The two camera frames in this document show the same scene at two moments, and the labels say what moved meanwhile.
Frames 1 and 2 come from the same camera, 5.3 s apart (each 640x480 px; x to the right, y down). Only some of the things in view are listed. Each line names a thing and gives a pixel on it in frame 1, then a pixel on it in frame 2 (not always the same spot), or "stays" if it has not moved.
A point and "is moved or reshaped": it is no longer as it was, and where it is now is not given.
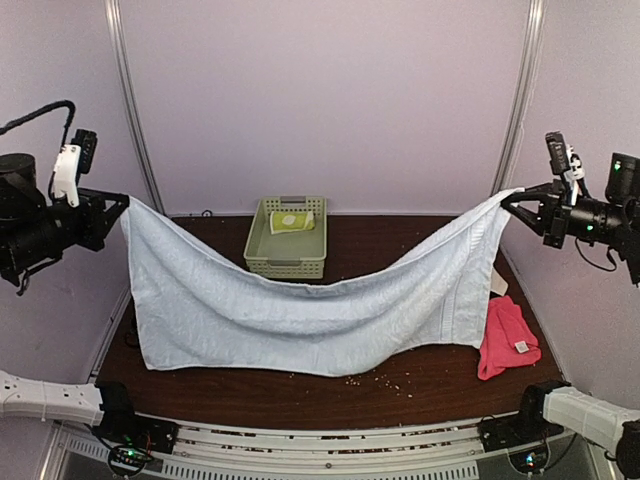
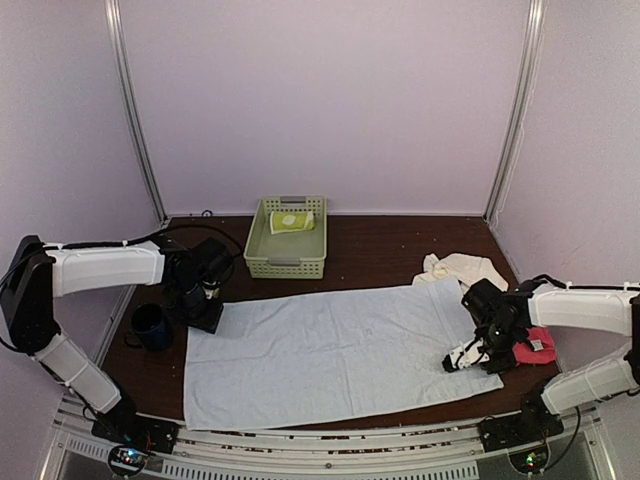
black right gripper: (553, 227) → (506, 364)
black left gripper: (100, 223) → (209, 320)
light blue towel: (201, 312) is moved or reshaped
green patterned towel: (291, 221) stays
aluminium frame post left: (114, 16) stays
